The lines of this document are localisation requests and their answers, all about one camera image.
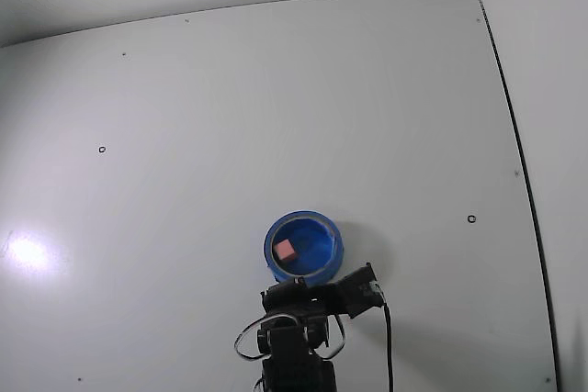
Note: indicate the blue tape roll bin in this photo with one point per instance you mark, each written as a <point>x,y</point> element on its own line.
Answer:
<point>314,245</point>

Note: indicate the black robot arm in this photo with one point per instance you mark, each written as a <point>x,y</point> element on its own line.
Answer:
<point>296,364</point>

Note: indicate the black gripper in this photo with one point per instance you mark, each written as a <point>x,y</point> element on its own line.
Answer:
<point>288,293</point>

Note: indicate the small cube block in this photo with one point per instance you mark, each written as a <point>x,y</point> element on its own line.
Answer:
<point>285,249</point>

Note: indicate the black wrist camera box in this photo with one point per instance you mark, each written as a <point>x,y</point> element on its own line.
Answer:
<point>360,293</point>

